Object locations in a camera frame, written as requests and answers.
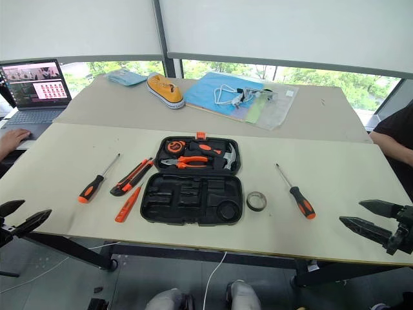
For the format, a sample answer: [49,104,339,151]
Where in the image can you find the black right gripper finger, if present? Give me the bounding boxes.
[358,200,404,218]
[339,216,395,249]

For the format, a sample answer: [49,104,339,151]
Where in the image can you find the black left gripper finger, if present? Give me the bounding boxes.
[12,209,52,238]
[0,199,26,218]

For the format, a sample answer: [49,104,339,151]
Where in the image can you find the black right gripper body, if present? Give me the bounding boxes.
[385,205,413,256]

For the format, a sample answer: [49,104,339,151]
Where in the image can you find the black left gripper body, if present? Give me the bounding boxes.
[0,216,17,249]

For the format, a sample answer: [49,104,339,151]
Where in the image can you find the screwdriver black orange handle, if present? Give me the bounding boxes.
[78,153,122,204]
[275,163,317,220]

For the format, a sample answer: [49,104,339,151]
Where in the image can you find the orange tester pen screwdriver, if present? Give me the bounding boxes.
[115,182,145,223]

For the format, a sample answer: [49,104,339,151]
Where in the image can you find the orange black utility knife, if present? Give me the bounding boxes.
[110,157,154,197]

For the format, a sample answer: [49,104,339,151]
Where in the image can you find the black electrical tape roll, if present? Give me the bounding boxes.
[246,191,268,213]

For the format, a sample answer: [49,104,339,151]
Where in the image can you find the black zippered case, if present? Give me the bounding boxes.
[140,131,245,227]

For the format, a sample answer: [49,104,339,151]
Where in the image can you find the bystander bare hand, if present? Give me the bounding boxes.
[0,128,32,153]

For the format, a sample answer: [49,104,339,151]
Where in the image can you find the grey laptop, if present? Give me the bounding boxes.
[0,58,72,141]

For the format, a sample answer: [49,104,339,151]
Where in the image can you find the clear plastic bag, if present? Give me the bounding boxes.
[235,84,299,131]

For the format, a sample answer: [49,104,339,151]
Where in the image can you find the light green strip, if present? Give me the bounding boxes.
[245,96,266,124]

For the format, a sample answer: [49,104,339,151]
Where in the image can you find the orange black tape measure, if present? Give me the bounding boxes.
[166,140,186,156]

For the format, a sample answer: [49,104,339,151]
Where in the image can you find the folded light blue cloth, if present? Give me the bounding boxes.
[105,68,148,87]

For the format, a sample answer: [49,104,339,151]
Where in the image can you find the yellow canvas sneaker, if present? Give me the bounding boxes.
[146,72,186,110]

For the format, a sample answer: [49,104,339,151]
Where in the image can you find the white roller blind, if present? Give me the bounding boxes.
[159,0,413,79]
[0,0,164,62]

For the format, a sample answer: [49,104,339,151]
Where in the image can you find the thin white floor cable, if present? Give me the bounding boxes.
[0,241,121,293]

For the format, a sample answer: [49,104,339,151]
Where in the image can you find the black table frame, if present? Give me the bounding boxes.
[19,231,413,289]

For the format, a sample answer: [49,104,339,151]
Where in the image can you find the claw hammer black orange handle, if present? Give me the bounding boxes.
[188,143,239,171]

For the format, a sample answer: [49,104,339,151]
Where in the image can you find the white hanging cable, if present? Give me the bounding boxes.
[203,251,228,310]

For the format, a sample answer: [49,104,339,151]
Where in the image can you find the orange handled pliers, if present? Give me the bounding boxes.
[160,155,210,170]

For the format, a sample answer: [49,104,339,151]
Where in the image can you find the white coiled cable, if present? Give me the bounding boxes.
[214,84,246,107]

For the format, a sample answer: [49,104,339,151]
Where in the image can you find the blue folder with cables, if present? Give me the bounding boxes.
[184,72,265,114]

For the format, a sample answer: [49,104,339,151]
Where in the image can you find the grey window frame post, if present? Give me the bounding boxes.
[151,0,182,79]

